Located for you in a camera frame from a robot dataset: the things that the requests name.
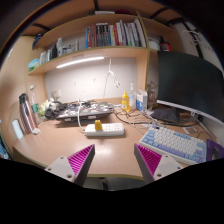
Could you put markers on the green label bottle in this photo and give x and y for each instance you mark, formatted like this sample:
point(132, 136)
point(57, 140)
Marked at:
point(35, 107)

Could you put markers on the white power strip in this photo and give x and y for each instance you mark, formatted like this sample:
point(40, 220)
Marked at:
point(108, 129)

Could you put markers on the row of books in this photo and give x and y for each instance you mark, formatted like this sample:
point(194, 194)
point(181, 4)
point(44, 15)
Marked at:
point(119, 34)

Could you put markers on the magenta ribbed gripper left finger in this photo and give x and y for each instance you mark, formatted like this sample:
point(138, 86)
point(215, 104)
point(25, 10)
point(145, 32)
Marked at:
point(75, 167)

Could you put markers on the purple plastic stand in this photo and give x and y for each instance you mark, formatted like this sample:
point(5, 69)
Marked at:
point(214, 150)

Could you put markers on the black computer monitor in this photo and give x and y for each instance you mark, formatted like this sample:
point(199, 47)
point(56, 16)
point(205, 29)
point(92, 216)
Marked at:
point(190, 81)

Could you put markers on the dark pink water bottle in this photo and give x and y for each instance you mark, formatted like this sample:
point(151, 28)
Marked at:
point(26, 114)

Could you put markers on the sticker-covered laptop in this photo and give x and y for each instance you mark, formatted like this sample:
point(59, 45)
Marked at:
point(85, 110)

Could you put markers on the yellow squeeze bottle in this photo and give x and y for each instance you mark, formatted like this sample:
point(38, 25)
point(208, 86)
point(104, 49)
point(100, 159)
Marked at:
point(125, 102)

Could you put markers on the blue white mechanical keyboard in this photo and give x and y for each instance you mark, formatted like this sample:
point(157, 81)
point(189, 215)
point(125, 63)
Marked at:
point(181, 147)

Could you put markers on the white bottle on shelf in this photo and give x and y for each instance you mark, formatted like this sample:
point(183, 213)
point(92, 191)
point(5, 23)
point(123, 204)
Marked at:
point(59, 47)

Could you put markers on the white blue carton box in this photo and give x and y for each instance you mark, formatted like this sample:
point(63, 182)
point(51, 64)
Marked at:
point(141, 100)

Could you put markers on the yellow charger plug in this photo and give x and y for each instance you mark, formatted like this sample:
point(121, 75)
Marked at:
point(98, 125)

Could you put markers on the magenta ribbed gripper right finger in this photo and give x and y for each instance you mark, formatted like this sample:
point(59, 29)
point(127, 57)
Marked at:
point(154, 166)

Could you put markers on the wooden wall shelf unit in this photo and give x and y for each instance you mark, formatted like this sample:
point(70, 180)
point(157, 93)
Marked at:
point(107, 78)

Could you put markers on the red black container on shelf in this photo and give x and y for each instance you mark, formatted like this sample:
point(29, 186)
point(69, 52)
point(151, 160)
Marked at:
point(164, 45)

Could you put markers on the black headphones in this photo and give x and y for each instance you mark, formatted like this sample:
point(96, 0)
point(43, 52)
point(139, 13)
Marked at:
point(54, 109)

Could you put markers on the white wall socket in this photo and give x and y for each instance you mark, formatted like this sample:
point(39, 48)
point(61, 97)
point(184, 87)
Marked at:
point(56, 93)

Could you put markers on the under-shelf led light bar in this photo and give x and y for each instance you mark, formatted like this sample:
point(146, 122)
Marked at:
point(84, 60)

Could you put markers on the clear plastic bottle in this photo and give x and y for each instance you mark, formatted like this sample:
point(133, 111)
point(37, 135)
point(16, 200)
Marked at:
point(132, 96)

